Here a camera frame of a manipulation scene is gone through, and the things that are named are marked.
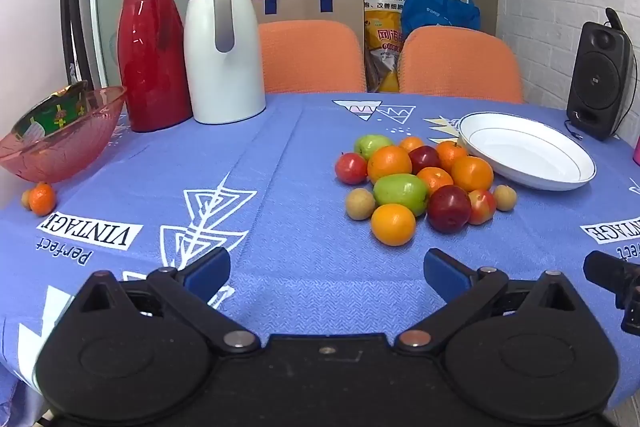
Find blue printed tablecloth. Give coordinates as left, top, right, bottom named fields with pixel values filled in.
left=0, top=92, right=640, bottom=427

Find dark red apple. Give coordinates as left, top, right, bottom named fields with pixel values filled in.
left=426, top=185, right=472, bottom=234

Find green patterned bowl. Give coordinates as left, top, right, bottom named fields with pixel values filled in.
left=11, top=80, right=90, bottom=142

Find white thermos jug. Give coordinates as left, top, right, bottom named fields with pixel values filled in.
left=183, top=0, right=267, bottom=125

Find white plate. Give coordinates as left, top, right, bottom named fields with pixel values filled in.
left=457, top=112, right=597, bottom=192

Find large orange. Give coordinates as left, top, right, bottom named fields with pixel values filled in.
left=366, top=145, right=413, bottom=185

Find blue fabric bag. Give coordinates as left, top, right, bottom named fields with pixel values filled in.
left=400, top=0, right=482, bottom=42

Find bright red plum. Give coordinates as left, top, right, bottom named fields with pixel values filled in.
left=334, top=152, right=369, bottom=185

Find red yellow nectarine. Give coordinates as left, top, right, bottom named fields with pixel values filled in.
left=467, top=189, right=498, bottom=226

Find tan round fruit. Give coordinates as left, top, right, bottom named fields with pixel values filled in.
left=493, top=184, right=518, bottom=212
left=345, top=188, right=377, bottom=221

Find oval green apple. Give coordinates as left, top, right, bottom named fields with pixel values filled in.
left=373, top=173, right=430, bottom=217

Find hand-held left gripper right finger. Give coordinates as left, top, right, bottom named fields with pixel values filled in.
left=395, top=249, right=588, bottom=354

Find yellowish orange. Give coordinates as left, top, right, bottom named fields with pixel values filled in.
left=370, top=203, right=417, bottom=247

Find pink glass bowl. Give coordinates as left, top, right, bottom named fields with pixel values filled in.
left=0, top=85, right=128, bottom=184

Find yellow plastic bag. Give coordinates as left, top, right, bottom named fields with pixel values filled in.
left=363, top=9, right=406, bottom=94

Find tangerine with stem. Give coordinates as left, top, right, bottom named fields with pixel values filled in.
left=436, top=140, right=471, bottom=172

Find orange chair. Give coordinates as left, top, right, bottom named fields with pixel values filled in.
left=257, top=21, right=368, bottom=95
left=397, top=26, right=525, bottom=104

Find brown paper bag blue handles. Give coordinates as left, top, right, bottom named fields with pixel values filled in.
left=252, top=0, right=366, bottom=72

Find black speaker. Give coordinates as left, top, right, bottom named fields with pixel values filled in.
left=566, top=22, right=635, bottom=142

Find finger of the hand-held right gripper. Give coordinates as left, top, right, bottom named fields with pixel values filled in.
left=583, top=250, right=640, bottom=335

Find dark red plum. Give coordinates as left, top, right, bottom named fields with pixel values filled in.
left=407, top=145, right=442, bottom=175

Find red thermos jug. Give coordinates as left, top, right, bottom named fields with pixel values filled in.
left=116, top=0, right=195, bottom=134

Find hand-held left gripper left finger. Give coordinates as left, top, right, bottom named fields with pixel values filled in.
left=60, top=247, right=262, bottom=354

